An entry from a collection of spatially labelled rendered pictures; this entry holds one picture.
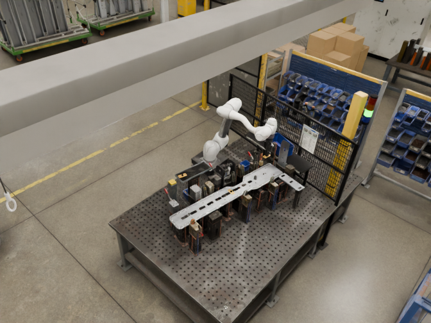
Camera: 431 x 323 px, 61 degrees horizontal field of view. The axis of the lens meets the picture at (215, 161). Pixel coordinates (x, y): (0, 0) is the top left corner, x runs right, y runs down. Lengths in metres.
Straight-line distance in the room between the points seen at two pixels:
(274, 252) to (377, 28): 7.41
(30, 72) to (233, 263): 3.10
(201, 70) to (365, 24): 9.48
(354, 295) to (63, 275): 3.21
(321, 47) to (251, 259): 5.23
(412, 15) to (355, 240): 6.14
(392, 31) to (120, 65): 9.52
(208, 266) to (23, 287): 2.09
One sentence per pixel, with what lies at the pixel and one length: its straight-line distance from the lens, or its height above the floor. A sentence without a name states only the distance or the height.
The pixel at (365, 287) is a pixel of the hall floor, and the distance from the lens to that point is 4.65.
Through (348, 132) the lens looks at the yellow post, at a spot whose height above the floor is 1.59.
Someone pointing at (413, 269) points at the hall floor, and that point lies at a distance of 5.07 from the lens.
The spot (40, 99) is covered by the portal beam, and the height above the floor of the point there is 3.32.
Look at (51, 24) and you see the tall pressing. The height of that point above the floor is 0.50.
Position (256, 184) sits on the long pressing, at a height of 1.00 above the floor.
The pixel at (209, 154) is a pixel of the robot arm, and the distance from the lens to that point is 4.29.
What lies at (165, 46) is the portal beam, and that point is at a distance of 0.74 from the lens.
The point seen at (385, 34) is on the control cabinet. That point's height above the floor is 0.62.
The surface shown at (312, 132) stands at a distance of 4.11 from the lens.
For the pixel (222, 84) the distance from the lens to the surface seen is 6.49.
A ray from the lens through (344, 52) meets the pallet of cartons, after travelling 8.14.
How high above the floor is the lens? 3.60
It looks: 39 degrees down
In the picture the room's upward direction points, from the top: 3 degrees clockwise
